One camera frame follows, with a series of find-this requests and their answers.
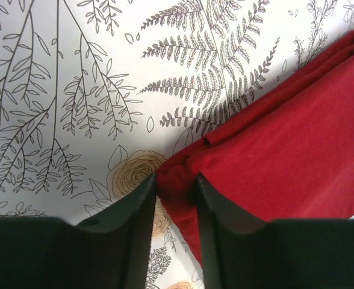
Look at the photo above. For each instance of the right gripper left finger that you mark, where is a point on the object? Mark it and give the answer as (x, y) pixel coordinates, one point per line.
(108, 250)

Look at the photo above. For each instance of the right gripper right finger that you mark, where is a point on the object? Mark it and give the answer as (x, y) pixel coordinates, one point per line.
(240, 250)

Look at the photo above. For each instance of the red t-shirt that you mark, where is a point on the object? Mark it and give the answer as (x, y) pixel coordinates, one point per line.
(290, 154)

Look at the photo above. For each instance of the floral patterned table mat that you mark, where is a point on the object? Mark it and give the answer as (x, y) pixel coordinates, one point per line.
(96, 95)

